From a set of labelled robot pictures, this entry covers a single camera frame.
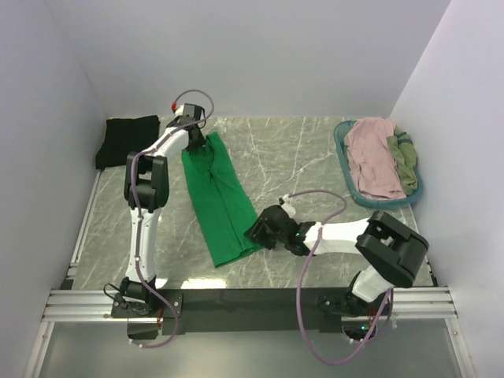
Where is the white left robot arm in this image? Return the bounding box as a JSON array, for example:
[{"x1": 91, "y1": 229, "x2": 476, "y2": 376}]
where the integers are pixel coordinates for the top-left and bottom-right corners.
[{"x1": 124, "y1": 103, "x2": 206, "y2": 283}]

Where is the olive green tank top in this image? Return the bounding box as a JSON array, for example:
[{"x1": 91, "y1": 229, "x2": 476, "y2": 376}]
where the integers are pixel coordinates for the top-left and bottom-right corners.
[{"x1": 387, "y1": 126, "x2": 418, "y2": 196}]

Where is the pink tank top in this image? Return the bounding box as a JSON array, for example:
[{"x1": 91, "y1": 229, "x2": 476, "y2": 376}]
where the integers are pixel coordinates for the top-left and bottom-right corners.
[{"x1": 344, "y1": 117, "x2": 406, "y2": 200}]

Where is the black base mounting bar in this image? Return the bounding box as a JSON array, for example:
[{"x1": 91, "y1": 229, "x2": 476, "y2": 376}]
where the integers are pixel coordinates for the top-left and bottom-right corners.
[{"x1": 109, "y1": 287, "x2": 379, "y2": 336}]

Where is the aluminium frame rail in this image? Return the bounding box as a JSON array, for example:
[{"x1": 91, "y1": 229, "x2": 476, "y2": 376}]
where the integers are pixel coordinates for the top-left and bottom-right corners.
[{"x1": 41, "y1": 287, "x2": 458, "y2": 323}]

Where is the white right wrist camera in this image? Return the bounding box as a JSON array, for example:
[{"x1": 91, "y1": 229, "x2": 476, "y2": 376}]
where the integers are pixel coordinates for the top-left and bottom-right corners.
[{"x1": 279, "y1": 195, "x2": 296, "y2": 218}]

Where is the teal plastic basket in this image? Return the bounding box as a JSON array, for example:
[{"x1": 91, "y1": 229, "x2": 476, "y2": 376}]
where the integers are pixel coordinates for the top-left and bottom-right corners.
[{"x1": 333, "y1": 120, "x2": 424, "y2": 209}]

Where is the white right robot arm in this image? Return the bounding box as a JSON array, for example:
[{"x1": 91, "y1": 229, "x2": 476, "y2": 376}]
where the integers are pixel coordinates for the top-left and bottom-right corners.
[{"x1": 244, "y1": 204, "x2": 429, "y2": 314}]

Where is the black folded tank top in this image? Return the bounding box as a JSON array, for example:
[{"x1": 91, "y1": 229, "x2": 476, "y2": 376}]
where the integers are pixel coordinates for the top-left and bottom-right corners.
[{"x1": 94, "y1": 115, "x2": 160, "y2": 170}]

